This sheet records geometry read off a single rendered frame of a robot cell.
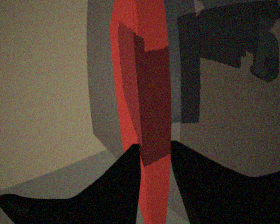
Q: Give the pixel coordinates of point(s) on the red lid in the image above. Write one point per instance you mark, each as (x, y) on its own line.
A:
(140, 54)

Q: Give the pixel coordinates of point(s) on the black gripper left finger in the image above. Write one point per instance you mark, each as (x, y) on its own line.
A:
(111, 199)

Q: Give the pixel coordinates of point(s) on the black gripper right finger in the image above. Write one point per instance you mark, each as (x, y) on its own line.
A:
(214, 194)

